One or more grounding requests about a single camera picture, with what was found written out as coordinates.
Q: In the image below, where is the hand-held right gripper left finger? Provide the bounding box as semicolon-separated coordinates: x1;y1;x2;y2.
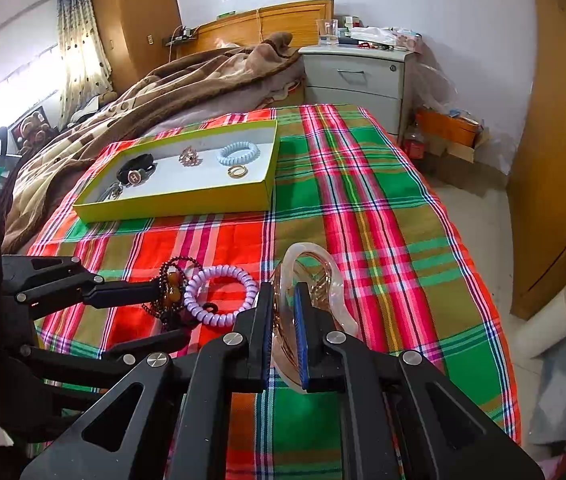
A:
20;282;276;480

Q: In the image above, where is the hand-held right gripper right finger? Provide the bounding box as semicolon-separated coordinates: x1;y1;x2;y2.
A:
295;281;546;480

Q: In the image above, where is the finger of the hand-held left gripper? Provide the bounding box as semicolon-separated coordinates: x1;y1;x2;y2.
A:
18;327;191;413
0;255;174;322

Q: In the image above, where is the dark bead bracelet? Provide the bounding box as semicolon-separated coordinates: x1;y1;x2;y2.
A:
145;256;214;331

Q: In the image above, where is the clear hair claw clip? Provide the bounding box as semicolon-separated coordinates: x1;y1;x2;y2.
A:
268;241;361;391

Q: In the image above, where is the yellow cardboard box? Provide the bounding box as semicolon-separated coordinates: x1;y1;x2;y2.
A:
72;119;280;223

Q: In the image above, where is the black charm bracelet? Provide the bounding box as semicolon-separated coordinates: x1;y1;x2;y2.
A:
116;152;156;186

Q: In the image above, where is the light blue spiral hair tie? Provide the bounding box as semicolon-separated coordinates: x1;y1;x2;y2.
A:
217;142;262;167

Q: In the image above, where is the plaid cloth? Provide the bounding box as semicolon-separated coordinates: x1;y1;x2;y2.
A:
28;104;522;480

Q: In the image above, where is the brown teddy bear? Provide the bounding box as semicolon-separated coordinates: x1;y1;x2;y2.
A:
13;112;56;156

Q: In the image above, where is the brown patterned blanket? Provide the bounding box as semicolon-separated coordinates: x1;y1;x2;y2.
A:
0;31;308;256

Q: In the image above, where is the window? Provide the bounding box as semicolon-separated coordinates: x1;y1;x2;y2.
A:
0;45;64;141

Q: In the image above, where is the red drink bottle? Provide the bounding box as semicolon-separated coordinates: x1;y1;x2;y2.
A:
403;120;426;161

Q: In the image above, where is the white paper roll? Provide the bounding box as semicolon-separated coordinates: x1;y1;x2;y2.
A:
513;284;566;360

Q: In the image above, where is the grey nightstand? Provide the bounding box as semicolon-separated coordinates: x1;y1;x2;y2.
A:
297;42;418;148

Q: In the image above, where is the dotted curtain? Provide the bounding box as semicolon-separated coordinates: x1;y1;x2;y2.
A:
57;0;112;126

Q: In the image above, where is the orange box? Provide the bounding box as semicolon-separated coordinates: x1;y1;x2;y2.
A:
415;107;481;148

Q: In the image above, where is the power strip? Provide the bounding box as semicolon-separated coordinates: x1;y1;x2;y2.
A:
163;27;198;46

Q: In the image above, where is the tall wooden wardrobe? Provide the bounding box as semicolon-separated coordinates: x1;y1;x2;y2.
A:
90;0;184;91

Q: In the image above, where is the clear plastic bag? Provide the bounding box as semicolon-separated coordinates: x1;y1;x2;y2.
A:
415;62;458;111

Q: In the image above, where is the drinking glass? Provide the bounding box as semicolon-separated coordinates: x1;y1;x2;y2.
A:
316;18;338;47

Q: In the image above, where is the clutter on nightstand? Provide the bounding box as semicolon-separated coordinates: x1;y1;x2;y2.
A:
338;15;424;53

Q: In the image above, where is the wooden headboard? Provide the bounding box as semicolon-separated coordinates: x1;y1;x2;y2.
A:
170;0;336;61

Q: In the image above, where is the wooden door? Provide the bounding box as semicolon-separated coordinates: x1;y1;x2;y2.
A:
508;0;566;321

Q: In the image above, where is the purple spiral hair tie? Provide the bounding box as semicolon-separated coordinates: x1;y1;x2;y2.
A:
184;264;260;330

